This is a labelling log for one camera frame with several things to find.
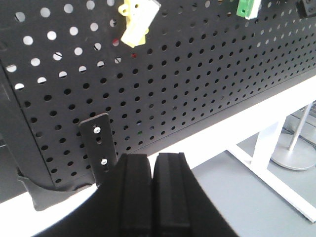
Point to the black toggle switch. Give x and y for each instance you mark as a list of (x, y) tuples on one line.
[(306, 8)]

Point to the green toggle switch right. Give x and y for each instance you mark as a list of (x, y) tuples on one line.
[(248, 9)]

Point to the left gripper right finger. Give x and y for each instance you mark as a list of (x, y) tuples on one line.
[(181, 207)]

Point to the silver sign stand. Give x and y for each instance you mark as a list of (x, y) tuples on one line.
[(293, 152)]

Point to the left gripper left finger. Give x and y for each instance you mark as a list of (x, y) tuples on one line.
[(120, 207)]

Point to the black perforated pegboard panel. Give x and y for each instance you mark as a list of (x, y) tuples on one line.
[(62, 62)]

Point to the left black clamp bracket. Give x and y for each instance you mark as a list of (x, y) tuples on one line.
[(98, 141)]

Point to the yellow toggle switch lower left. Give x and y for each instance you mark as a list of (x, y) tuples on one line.
[(139, 15)]

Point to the white standing desk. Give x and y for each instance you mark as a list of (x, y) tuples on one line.
[(19, 219)]

